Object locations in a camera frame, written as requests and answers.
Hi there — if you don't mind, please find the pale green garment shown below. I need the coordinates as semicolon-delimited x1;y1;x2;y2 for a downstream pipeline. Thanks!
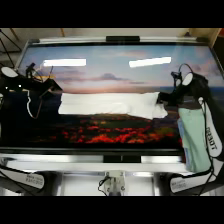
178;105;213;174

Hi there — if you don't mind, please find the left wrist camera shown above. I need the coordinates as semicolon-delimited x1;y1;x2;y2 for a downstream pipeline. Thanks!
25;62;37;80

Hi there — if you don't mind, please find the black cable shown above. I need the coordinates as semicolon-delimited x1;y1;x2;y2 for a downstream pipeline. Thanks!
177;62;195;80
97;175;113;197

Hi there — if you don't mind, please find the light blue garment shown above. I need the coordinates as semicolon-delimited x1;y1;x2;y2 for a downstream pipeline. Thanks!
176;116;194;172

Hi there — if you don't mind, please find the silver frame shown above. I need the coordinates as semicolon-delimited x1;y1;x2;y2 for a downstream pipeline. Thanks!
0;34;224;197

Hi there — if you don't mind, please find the white T-shirt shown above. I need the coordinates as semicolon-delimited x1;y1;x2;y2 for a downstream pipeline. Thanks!
57;91;169;121

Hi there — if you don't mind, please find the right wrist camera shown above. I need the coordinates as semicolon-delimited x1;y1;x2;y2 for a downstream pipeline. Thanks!
170;70;183;89

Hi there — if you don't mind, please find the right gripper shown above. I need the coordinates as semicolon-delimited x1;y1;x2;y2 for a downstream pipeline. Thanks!
157;90;178;107

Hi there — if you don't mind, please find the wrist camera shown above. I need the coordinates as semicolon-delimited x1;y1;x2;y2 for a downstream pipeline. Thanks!
25;62;37;80
170;70;183;89

